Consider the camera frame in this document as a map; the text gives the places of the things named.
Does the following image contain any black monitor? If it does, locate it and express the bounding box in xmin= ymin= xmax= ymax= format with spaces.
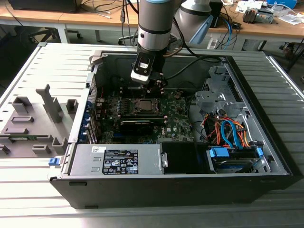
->
xmin=8 ymin=0 xmax=83 ymax=14

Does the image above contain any blue box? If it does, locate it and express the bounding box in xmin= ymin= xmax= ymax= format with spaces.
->
xmin=267 ymin=0 xmax=298 ymax=7

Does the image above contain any black RAM slot row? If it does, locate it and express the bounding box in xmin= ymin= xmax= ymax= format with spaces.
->
xmin=119 ymin=113 xmax=168 ymax=125
xmin=120 ymin=87 xmax=164 ymax=99

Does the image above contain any black camera cable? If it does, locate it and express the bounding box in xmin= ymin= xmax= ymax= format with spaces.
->
xmin=163 ymin=45 xmax=221 ymax=80

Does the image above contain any copper heat sink cooler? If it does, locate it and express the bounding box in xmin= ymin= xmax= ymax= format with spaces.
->
xmin=242 ymin=7 xmax=259 ymax=24

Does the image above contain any orange wire bundle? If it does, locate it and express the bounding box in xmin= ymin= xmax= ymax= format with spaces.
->
xmin=204 ymin=115 xmax=252 ymax=150

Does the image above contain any silver metal drive cage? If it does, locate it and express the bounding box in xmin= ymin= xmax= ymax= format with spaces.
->
xmin=194 ymin=64 xmax=253 ymax=124

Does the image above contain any metal socket cover frame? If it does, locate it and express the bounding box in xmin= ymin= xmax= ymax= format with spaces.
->
xmin=133 ymin=98 xmax=162 ymax=114

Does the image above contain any silver green CPU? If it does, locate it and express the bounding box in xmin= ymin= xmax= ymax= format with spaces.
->
xmin=139 ymin=100 xmax=155 ymax=112

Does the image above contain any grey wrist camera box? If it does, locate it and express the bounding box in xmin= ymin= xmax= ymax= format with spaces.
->
xmin=168 ymin=35 xmax=183 ymax=52

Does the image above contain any black office chair base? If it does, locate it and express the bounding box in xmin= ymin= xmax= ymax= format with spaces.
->
xmin=118 ymin=34 xmax=139 ymax=46
xmin=28 ymin=27 xmax=83 ymax=45

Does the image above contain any black open PC case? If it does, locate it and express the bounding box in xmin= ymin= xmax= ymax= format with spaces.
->
xmin=48 ymin=47 xmax=297 ymax=209

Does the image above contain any black plastic shroud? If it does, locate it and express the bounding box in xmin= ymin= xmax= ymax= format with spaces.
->
xmin=159 ymin=141 xmax=198 ymax=176

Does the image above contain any blue flat data wire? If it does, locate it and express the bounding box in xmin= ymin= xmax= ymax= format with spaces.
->
xmin=220 ymin=119 xmax=241 ymax=151

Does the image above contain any black graphics card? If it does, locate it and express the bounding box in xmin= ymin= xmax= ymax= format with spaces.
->
xmin=119 ymin=119 xmax=154 ymax=136

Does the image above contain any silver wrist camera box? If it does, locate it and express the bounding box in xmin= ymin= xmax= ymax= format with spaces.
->
xmin=130 ymin=52 xmax=157 ymax=85

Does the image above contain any small grey metal box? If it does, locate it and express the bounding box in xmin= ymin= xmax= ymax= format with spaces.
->
xmin=257 ymin=9 xmax=274 ymax=24

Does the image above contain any grey parts rack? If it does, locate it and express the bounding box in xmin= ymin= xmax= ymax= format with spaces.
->
xmin=0 ymin=84 xmax=79 ymax=159

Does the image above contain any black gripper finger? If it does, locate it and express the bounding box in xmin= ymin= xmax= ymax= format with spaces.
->
xmin=155 ymin=73 xmax=169 ymax=94
xmin=146 ymin=82 xmax=157 ymax=95

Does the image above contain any hard disk blue carrier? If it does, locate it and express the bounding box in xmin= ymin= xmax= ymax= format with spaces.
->
xmin=206 ymin=145 xmax=265 ymax=174

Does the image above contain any black box device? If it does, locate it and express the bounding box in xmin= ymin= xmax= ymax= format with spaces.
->
xmin=210 ymin=0 xmax=224 ymax=28

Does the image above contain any wooden desk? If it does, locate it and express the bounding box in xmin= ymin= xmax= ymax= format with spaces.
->
xmin=0 ymin=0 xmax=304 ymax=41

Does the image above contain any green RAM stick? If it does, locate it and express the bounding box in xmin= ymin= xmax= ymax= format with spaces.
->
xmin=9 ymin=134 xmax=51 ymax=141

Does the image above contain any green motherboard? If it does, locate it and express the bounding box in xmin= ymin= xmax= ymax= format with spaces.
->
xmin=95 ymin=87 xmax=198 ymax=146

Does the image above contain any grey power supply unit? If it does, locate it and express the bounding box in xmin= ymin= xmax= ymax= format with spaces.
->
xmin=68 ymin=143 xmax=165 ymax=177

